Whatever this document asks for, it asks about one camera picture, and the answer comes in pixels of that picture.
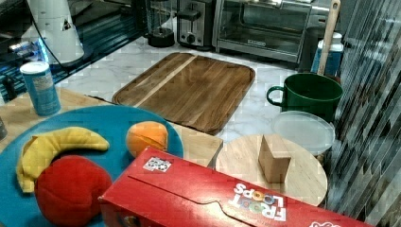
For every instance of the round light wooden board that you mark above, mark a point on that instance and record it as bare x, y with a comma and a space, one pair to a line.
305, 181

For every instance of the red plush apple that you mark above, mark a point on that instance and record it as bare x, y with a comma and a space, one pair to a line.
67, 191

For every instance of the silver toaster oven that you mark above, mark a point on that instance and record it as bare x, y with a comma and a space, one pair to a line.
275, 29

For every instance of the silver toaster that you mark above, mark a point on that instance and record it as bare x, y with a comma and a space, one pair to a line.
195, 21

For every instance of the green mug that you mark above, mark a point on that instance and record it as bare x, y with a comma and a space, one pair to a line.
309, 93

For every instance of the red Froot Loops box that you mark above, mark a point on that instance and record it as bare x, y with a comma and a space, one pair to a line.
162, 190

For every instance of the small wooden block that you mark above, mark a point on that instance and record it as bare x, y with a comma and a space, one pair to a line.
274, 158

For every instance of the orange plush orange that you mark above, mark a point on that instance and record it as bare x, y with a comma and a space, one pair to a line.
146, 134

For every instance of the yellow plush banana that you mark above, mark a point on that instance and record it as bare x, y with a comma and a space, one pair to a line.
39, 151

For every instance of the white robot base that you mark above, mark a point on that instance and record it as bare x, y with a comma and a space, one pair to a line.
52, 26

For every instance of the blue round plate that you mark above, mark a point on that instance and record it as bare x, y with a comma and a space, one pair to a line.
18, 209

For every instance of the blue white-capped bottle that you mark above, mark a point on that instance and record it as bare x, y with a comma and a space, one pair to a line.
334, 56

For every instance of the wooden spoon handle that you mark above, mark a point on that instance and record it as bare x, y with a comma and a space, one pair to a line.
328, 34

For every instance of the dark wooden tray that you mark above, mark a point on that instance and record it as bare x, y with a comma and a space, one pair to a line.
194, 91

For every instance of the blue cylindrical canister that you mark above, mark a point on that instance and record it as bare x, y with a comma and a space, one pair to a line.
41, 88

